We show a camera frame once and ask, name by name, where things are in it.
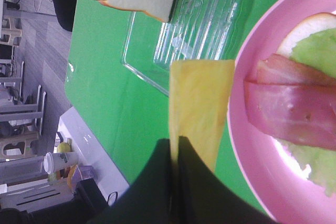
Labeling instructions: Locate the long toy bacon strip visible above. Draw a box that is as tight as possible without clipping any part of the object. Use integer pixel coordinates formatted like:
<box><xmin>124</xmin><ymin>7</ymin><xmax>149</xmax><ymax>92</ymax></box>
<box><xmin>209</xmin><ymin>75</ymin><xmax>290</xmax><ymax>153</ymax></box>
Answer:
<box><xmin>245</xmin><ymin>54</ymin><xmax>335</xmax><ymax>87</ymax></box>

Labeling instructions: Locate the green toy lettuce leaf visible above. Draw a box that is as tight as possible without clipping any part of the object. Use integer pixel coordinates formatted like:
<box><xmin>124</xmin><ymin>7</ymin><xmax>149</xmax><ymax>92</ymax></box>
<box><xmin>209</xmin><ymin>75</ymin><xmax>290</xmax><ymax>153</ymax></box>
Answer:
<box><xmin>277</xmin><ymin>28</ymin><xmax>335</xmax><ymax>197</ymax></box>

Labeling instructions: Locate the clear left plastic tray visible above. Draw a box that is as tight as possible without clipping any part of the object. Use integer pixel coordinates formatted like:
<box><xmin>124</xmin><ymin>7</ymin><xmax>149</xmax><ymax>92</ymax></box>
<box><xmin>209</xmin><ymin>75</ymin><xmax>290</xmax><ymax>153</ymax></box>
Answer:
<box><xmin>121</xmin><ymin>0</ymin><xmax>243</xmax><ymax>94</ymax></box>

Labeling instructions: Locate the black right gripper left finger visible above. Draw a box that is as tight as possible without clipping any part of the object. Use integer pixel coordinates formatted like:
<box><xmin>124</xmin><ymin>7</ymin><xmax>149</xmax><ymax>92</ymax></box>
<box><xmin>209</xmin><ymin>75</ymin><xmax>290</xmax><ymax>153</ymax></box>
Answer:
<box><xmin>88</xmin><ymin>138</ymin><xmax>172</xmax><ymax>223</ymax></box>

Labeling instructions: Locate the white paper cup with lid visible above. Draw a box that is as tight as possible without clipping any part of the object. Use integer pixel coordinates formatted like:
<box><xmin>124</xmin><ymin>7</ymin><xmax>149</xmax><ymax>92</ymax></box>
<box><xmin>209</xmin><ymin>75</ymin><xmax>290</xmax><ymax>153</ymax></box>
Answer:
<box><xmin>43</xmin><ymin>152</ymin><xmax>78</xmax><ymax>174</ymax></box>

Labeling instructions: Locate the white side table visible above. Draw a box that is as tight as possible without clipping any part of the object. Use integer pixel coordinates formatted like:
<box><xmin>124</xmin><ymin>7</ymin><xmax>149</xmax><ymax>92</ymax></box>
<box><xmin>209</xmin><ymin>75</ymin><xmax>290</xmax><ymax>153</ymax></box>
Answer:
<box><xmin>57</xmin><ymin>107</ymin><xmax>129</xmax><ymax>206</ymax></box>

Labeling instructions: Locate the pink round plate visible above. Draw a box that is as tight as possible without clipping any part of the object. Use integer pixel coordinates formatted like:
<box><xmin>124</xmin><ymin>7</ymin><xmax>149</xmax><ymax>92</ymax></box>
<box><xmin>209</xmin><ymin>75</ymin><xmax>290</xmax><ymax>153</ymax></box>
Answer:
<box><xmin>228</xmin><ymin>0</ymin><xmax>335</xmax><ymax>223</ymax></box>

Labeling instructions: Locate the short toy bacon strip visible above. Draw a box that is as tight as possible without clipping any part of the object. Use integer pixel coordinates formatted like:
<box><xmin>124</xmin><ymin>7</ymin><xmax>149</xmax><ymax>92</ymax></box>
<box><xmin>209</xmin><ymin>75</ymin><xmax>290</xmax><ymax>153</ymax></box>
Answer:
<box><xmin>244</xmin><ymin>81</ymin><xmax>335</xmax><ymax>151</ymax></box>

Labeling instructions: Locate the green tablecloth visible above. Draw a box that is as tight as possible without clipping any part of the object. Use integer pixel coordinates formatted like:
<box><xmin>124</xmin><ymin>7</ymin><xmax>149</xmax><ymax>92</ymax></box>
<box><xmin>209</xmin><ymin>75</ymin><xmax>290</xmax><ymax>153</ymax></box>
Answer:
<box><xmin>65</xmin><ymin>0</ymin><xmax>277</xmax><ymax>188</ymax></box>

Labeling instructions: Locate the beige plastic stool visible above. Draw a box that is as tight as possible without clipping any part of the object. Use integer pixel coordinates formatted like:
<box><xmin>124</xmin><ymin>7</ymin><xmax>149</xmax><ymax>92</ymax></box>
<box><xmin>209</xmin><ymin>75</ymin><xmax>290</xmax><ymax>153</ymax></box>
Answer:
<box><xmin>1</xmin><ymin>16</ymin><xmax>22</xmax><ymax>47</ymax></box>

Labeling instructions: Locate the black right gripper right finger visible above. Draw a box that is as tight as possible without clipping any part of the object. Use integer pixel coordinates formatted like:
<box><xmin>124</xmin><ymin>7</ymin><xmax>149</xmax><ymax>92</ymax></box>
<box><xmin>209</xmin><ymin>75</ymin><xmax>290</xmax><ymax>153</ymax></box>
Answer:
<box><xmin>178</xmin><ymin>136</ymin><xmax>276</xmax><ymax>223</ymax></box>

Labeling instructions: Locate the yellow toy cheese slice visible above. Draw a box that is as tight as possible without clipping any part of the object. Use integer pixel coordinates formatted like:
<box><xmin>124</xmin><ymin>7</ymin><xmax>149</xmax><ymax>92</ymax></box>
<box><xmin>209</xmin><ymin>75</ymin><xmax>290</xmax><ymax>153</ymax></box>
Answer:
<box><xmin>169</xmin><ymin>59</ymin><xmax>235</xmax><ymax>172</ymax></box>

